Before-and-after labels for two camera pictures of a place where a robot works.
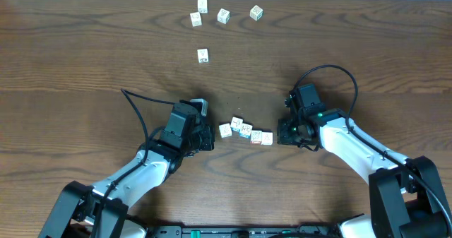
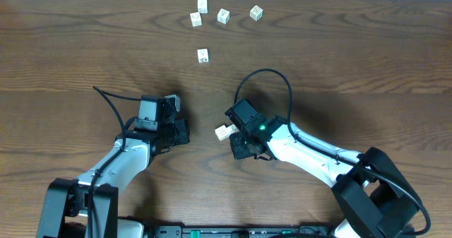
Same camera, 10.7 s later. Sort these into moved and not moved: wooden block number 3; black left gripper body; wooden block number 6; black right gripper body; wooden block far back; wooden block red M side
Moved: black left gripper body; black right gripper body
Not moved: wooden block red M side; wooden block number 3; wooden block far back; wooden block number 6
